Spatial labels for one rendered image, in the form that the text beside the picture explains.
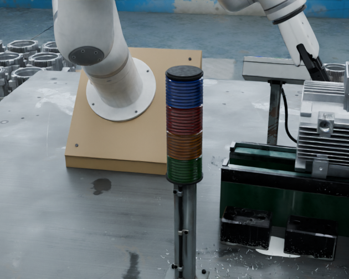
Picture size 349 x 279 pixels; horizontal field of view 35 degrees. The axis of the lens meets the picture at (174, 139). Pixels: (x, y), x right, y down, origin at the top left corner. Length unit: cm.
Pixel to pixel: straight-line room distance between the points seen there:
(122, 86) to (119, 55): 12
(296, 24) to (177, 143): 39
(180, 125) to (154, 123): 57
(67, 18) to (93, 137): 46
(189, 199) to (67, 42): 39
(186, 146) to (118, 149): 56
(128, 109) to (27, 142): 35
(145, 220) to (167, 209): 6
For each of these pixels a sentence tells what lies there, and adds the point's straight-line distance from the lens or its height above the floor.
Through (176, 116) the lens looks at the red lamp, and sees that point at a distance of 86.
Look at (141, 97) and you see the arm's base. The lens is 146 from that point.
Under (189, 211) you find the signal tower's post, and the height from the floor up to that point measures 97.
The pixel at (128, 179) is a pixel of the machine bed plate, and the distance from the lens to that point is 140.
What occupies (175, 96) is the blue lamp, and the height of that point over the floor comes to 119.
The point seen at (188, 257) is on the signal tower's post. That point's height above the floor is 87.
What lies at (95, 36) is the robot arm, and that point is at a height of 121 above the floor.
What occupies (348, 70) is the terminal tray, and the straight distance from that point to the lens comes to 114.
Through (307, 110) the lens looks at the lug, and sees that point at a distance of 110.
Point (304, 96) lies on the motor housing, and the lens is 112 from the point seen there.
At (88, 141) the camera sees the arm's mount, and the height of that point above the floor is 87.
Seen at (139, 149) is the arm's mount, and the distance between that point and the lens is 142.
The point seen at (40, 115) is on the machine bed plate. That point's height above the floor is 80.
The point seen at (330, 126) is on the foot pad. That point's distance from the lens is 108.
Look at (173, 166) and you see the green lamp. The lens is 90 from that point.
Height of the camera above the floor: 149
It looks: 26 degrees down
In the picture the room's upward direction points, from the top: 1 degrees counter-clockwise
